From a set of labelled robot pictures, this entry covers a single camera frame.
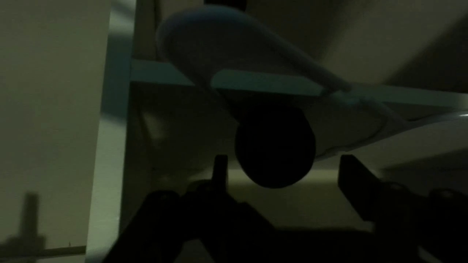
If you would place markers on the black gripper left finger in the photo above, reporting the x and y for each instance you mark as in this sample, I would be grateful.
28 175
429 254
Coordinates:
220 169

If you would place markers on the black round object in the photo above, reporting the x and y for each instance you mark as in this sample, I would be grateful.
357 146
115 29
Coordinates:
275 146

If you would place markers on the white shelf side panel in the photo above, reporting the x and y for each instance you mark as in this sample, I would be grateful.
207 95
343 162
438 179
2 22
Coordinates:
112 146

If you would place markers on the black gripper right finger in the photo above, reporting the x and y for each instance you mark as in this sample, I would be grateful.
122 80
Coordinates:
359 182

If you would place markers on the white oval plastic object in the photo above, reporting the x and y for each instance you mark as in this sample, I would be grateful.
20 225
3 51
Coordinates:
235 43

